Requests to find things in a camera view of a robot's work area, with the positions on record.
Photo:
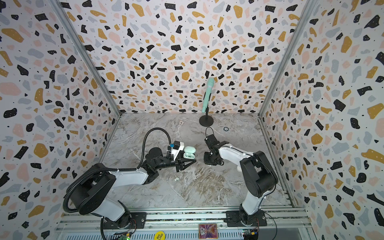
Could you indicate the mint green microphone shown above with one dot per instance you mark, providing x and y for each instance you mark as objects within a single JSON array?
[{"x": 210, "y": 85}]

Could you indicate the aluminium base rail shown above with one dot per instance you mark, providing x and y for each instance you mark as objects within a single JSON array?
[{"x": 283, "y": 223}]

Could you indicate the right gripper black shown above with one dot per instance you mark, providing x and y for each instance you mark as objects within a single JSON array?
[{"x": 210, "y": 157}]

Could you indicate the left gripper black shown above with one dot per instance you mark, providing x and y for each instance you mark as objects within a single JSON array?
[{"x": 180, "y": 163}]

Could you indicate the pink square tag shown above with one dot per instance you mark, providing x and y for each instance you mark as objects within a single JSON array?
[{"x": 208, "y": 231}]

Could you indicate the yellow round sticker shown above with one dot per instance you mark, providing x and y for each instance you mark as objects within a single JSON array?
[{"x": 160, "y": 235}]

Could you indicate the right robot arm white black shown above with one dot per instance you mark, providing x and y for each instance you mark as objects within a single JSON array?
[{"x": 259, "y": 177}]

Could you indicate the black microphone stand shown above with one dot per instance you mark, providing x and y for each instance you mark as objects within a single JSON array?
[{"x": 206, "y": 120}]

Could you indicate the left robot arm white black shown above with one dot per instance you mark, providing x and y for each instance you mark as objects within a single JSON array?
[{"x": 89, "y": 193}]

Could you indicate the mint green earbud case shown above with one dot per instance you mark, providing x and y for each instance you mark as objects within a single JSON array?
[{"x": 189, "y": 153}]

